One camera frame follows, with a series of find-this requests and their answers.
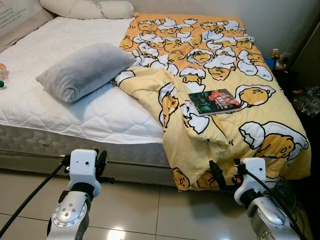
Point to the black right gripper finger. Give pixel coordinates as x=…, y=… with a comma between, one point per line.
x=217, y=174

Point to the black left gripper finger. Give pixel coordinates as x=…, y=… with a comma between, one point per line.
x=102, y=159

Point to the dark red cover book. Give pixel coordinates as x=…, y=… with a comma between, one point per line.
x=215, y=101

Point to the grey plush pillow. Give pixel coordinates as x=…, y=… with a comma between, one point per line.
x=85, y=70

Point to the yellow cartoon egg blanket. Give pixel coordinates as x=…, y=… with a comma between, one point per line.
x=225, y=50

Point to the orange label bottle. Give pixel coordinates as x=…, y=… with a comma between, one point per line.
x=3, y=75

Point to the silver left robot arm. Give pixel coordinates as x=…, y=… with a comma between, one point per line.
x=70, y=215

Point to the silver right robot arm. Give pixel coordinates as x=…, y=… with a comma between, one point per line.
x=270, y=217

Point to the beige bed base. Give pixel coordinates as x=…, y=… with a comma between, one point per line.
x=135, y=172

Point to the white quilted mattress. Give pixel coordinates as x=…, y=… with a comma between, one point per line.
x=75, y=120

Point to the crumpled clear plastic wrap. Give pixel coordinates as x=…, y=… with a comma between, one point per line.
x=306, y=102

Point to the black nightstand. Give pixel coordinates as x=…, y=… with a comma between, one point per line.
x=287, y=80

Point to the small blue object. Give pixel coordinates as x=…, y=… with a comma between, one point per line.
x=270, y=64

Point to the small brown figurine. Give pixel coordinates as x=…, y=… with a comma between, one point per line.
x=281, y=59

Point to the dark brown cabinet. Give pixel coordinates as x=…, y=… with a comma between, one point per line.
x=307, y=55

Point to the long beige bolster pillow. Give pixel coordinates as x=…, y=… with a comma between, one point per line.
x=75, y=7

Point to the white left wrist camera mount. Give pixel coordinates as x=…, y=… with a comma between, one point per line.
x=82, y=167

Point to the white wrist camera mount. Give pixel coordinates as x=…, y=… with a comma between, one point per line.
x=255, y=172
x=82, y=167

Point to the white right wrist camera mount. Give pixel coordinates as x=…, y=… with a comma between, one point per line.
x=255, y=172

